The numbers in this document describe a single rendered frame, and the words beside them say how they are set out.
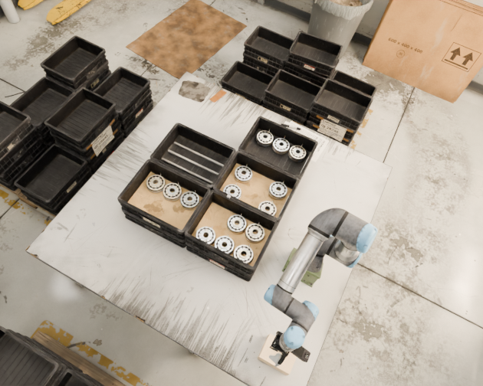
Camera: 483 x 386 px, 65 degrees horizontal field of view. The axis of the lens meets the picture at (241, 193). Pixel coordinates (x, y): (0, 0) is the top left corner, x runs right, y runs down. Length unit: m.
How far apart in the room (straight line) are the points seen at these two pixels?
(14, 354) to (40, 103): 1.83
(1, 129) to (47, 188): 0.50
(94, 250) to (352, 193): 1.56
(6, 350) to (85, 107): 1.66
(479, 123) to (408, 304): 2.12
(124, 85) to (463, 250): 3.04
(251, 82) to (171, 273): 2.00
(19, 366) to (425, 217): 3.02
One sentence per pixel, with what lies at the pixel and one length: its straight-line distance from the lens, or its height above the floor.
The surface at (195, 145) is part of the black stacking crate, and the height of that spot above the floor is 0.83.
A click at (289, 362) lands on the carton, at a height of 0.78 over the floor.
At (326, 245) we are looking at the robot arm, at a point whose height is 0.98.
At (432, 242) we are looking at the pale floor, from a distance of 3.43.
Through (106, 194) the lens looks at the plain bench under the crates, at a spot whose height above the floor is 0.70.
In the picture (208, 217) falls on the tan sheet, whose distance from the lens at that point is 2.07.
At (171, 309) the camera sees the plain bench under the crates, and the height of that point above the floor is 0.70.
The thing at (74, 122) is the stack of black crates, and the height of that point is 0.49.
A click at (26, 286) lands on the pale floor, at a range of 3.05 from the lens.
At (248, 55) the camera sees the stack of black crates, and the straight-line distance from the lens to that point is 3.58.
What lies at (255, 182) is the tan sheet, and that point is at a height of 0.83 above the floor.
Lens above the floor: 2.70
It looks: 60 degrees down
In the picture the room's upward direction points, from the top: 11 degrees clockwise
